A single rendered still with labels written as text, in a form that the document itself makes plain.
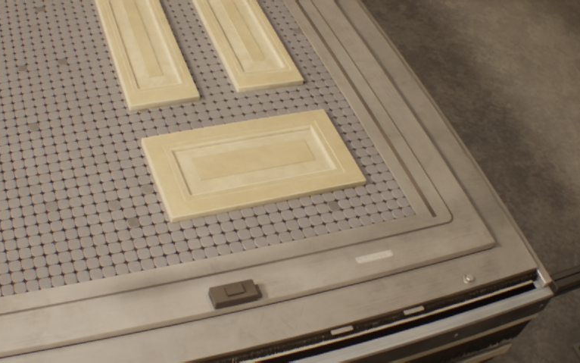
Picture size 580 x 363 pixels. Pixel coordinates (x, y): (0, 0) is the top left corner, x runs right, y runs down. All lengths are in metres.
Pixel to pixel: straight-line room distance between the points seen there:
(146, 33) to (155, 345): 0.98
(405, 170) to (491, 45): 2.31
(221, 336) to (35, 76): 0.91
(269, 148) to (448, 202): 0.47
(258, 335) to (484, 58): 2.75
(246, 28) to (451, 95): 1.68
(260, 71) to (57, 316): 0.94
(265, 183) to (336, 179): 0.18
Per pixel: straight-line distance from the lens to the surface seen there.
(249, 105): 2.17
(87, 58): 2.27
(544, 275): 2.12
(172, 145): 2.00
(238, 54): 2.30
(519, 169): 3.67
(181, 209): 1.87
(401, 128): 2.23
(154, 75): 2.19
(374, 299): 1.86
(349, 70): 2.36
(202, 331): 1.73
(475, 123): 3.79
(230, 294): 1.72
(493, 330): 2.08
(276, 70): 2.26
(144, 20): 2.39
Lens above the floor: 2.31
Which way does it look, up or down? 46 degrees down
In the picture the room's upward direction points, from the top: 16 degrees clockwise
